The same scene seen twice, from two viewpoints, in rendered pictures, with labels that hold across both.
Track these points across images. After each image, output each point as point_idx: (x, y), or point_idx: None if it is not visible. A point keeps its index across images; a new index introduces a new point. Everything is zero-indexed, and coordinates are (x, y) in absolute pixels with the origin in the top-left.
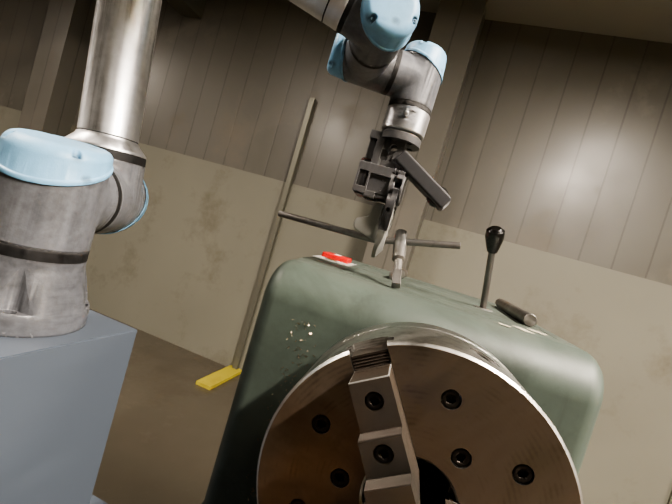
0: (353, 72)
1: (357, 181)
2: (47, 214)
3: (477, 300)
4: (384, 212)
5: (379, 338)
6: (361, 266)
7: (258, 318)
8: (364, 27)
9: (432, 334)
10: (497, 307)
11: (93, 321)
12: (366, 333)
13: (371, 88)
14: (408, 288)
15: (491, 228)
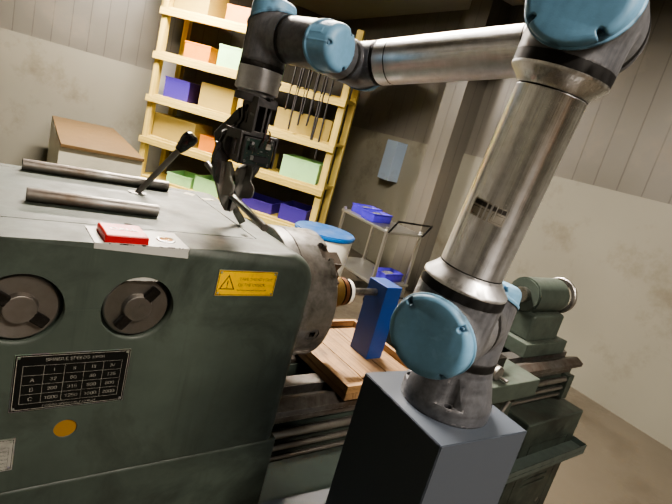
0: (327, 73)
1: (271, 158)
2: None
3: (11, 173)
4: (253, 173)
5: (318, 247)
6: (73, 223)
7: (305, 304)
8: (373, 87)
9: (300, 232)
10: (30, 171)
11: (395, 386)
12: (305, 252)
13: (297, 66)
14: (191, 216)
15: (196, 137)
